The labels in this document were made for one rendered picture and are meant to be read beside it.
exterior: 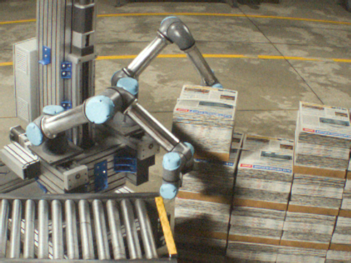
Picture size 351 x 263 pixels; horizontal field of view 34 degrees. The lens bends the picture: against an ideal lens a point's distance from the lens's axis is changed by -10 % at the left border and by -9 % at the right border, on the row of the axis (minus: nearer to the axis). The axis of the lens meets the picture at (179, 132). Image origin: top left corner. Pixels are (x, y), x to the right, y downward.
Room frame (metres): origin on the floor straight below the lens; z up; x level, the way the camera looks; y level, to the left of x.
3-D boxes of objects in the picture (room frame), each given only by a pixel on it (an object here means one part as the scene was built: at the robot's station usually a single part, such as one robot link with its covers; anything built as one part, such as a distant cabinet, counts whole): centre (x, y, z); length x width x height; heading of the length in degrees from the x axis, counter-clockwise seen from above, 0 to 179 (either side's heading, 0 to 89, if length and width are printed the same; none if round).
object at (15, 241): (2.02, 0.69, 0.77); 0.47 x 0.05 x 0.05; 11
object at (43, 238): (2.05, 0.56, 0.77); 0.47 x 0.05 x 0.05; 11
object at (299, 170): (2.74, -0.73, 0.86); 0.38 x 0.29 x 0.04; 171
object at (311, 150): (2.75, -0.73, 0.95); 0.38 x 0.29 x 0.23; 171
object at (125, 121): (3.08, 0.28, 0.87); 0.15 x 0.15 x 0.10
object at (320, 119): (2.73, -0.73, 1.06); 0.37 x 0.29 x 0.01; 171
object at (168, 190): (2.35, 0.02, 0.87); 0.11 x 0.08 x 0.09; 171
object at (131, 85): (3.09, 0.29, 0.98); 0.13 x 0.12 x 0.14; 19
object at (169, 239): (2.14, 0.03, 0.81); 0.43 x 0.03 x 0.02; 11
